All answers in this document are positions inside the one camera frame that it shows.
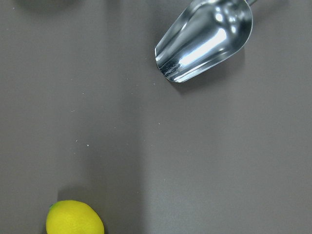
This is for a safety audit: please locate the yellow lemon right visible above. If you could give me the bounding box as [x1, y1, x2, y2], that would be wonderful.
[46, 200, 105, 234]

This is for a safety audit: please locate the silver metal scoop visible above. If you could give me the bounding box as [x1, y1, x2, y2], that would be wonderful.
[155, 0, 255, 83]

